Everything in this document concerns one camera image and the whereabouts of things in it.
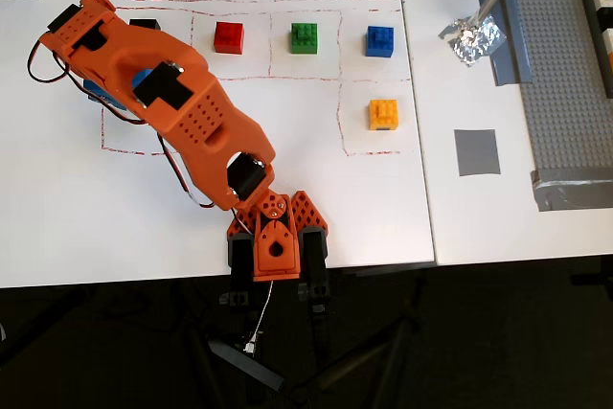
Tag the yellow lego block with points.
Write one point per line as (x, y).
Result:
(383, 116)

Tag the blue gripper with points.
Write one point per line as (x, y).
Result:
(98, 99)

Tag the black lego block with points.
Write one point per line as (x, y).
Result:
(143, 24)

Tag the grey tape marker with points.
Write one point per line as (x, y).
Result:
(477, 152)

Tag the green lego block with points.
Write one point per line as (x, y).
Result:
(305, 38)

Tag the blue lego block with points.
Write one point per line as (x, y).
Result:
(379, 41)

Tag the grey tape strip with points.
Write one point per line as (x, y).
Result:
(515, 45)

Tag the black table clamp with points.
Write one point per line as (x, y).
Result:
(241, 265)
(315, 260)

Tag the white black orange lego build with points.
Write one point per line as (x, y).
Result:
(601, 11)

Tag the crumpled aluminium foil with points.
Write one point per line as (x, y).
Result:
(471, 42)

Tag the grey lego baseplate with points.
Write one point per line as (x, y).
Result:
(555, 69)

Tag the red lego block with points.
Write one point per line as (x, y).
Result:
(229, 38)

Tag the black camera tripod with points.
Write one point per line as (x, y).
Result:
(335, 370)

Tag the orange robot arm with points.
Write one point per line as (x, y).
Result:
(191, 107)

